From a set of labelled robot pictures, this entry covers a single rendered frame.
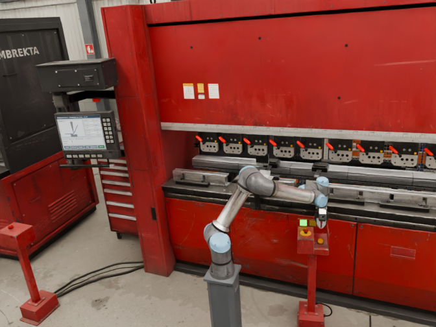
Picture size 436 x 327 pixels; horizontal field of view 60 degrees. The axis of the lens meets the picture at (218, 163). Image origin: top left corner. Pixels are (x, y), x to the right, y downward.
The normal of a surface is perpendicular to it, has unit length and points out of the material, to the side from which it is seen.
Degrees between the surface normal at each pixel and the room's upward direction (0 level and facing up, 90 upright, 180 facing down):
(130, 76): 90
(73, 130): 90
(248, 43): 90
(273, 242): 89
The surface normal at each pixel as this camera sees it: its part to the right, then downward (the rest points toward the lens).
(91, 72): -0.15, 0.37
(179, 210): -0.39, 0.36
